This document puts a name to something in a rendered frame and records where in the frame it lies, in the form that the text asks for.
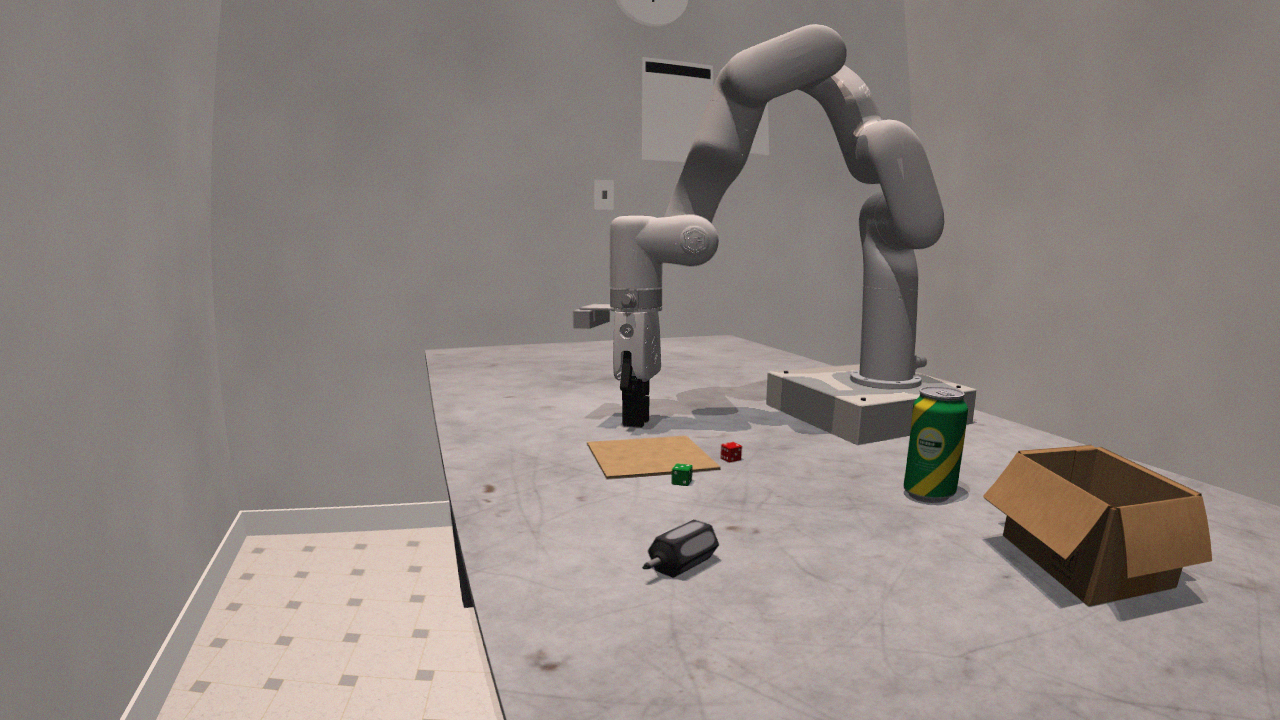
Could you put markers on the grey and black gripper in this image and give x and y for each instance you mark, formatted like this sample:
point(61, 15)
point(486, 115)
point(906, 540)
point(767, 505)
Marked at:
point(638, 353)

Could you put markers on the green soda can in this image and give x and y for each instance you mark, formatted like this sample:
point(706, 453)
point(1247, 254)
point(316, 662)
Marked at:
point(936, 443)

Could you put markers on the open brown cardboard box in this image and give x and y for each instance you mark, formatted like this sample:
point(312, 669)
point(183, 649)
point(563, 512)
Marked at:
point(1151, 537)

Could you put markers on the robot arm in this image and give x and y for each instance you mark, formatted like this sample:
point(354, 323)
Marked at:
point(906, 215)

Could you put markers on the tan mat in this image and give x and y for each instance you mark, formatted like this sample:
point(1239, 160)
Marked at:
point(649, 456)

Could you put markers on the green die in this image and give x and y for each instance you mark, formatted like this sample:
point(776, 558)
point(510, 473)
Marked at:
point(682, 474)

